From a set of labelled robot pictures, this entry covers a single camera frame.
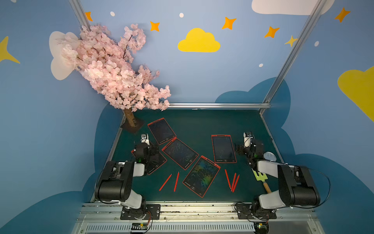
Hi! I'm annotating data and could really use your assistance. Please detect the red stylus pair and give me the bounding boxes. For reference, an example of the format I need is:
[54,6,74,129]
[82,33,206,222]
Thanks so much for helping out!
[231,173,237,192]
[232,175,240,193]

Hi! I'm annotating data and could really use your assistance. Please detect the aluminium front rail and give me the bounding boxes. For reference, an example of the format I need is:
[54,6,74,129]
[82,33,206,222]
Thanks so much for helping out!
[72,201,324,234]

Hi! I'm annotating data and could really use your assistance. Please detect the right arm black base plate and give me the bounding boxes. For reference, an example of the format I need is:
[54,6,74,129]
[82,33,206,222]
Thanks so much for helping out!
[234,202,277,221]

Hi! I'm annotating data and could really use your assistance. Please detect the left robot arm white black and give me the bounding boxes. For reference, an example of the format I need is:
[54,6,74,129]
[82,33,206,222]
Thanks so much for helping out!
[94,143,159,220]

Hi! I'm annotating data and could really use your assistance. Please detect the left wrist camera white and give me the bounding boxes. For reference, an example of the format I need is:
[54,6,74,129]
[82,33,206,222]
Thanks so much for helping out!
[141,134,150,146]

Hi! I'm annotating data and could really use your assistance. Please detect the pink cherry blossom tree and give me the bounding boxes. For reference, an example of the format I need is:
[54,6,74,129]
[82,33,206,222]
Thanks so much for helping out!
[58,24,171,133]

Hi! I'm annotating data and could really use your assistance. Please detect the aluminium back frame bar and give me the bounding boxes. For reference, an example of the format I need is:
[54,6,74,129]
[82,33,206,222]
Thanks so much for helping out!
[168,103,271,110]

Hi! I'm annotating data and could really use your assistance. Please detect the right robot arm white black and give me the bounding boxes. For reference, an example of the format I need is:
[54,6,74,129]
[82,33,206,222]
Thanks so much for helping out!
[236,133,322,220]

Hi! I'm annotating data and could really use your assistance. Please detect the red stylus right pair outer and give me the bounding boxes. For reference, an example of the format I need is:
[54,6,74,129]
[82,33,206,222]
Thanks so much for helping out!
[232,175,240,193]

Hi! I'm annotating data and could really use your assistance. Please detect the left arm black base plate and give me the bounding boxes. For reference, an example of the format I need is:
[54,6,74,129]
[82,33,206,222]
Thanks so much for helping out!
[120,204,161,220]

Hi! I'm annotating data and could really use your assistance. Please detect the green garden fork wooden handle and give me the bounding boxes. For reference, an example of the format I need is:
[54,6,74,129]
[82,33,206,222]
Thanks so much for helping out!
[252,170,272,194]

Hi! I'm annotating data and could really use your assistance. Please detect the red stylus right pair inner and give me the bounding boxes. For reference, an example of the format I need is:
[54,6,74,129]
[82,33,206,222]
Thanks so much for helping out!
[231,173,237,192]

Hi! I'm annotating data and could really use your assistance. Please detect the colourful scribble red writing tablet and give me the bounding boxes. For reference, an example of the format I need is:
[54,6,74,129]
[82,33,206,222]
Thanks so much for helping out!
[183,156,221,198]

